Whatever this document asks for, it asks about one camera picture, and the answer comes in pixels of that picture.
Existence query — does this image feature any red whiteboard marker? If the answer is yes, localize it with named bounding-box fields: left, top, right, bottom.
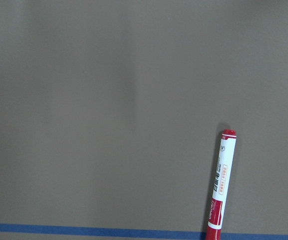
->
left=206, top=129, right=237, bottom=240

